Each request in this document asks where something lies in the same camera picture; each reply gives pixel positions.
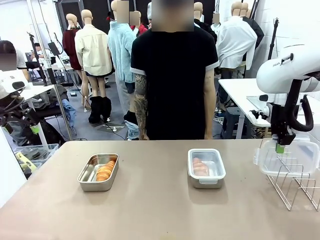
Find mannequin in black white jacket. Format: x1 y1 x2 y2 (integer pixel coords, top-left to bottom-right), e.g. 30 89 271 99
241 2 265 51

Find mannequin in light blue fleece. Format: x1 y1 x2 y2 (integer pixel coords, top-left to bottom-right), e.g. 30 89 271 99
106 0 138 113

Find black bag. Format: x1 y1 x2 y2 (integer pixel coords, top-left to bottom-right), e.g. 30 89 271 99
22 119 66 147

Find golden croissant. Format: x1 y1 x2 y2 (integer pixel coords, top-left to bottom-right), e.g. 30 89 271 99
192 156 210 177
96 159 116 182

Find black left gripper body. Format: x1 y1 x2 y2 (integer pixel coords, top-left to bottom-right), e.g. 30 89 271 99
0 104 31 126

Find mannequin in cream shirt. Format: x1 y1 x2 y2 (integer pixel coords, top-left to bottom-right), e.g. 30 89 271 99
74 9 114 101

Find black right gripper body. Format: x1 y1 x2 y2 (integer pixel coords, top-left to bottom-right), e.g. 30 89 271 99
271 104 291 137

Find person in black t-shirt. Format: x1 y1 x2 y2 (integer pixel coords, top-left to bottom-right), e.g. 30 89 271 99
129 0 221 141

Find white office desk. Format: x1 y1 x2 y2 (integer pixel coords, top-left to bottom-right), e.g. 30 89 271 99
14 84 56 106

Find dark haired person in white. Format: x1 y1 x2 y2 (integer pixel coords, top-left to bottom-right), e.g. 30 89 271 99
0 39 28 76

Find distant person in white shirt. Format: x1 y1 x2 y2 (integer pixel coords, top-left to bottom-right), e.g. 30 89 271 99
29 42 51 67

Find metal wire lid rack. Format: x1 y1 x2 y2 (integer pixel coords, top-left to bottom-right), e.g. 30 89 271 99
266 159 320 211

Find clear plastic clip lid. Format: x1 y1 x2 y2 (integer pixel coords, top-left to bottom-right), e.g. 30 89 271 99
187 148 227 185
253 138 320 178

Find mannequin in dark red dress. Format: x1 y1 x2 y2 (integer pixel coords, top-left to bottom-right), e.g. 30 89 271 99
61 13 88 106

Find black tripod stand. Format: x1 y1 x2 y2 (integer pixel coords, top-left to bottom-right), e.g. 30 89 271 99
267 17 280 61

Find clear plastic storage bin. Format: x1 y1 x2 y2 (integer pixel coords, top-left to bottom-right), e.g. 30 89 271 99
11 143 60 176

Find silver metal pole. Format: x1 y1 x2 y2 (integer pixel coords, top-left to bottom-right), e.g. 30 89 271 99
26 0 74 141

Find grey plastic stool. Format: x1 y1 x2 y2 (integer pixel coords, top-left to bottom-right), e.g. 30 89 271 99
221 107 242 140

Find blue denim garment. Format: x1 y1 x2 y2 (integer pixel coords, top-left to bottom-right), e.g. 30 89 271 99
60 99 77 135

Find stainless steel rectangular container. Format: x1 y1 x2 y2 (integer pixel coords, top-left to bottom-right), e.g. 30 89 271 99
187 149 226 190
76 153 120 193

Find mannequin in plaid shirt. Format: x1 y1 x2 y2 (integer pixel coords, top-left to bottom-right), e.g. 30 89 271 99
146 1 154 26

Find person's tattooed right forearm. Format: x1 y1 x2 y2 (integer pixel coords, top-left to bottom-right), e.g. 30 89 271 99
133 97 151 133

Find mannequin in red jacket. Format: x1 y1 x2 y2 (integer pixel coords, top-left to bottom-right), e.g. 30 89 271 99
129 11 149 36

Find light blue jeans heap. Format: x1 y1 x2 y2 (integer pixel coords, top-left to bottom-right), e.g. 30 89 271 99
126 121 140 141

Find black tablet on stand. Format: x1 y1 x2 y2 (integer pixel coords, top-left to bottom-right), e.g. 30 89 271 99
46 41 61 56

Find black light stand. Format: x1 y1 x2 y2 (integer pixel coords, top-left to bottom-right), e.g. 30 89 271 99
26 31 57 87

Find person's left forearm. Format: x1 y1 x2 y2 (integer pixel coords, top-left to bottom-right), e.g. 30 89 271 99
203 97 217 132

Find black lowered shorts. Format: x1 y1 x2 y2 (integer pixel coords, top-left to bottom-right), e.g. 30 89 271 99
123 110 138 126

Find mannequin in white shirt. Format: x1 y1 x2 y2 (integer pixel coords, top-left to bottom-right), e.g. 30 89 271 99
215 1 258 80

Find yellow printed item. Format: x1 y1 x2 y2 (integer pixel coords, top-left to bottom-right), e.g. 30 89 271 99
14 151 36 173

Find black office chair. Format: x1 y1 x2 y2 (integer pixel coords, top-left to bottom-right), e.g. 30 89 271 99
24 61 41 82

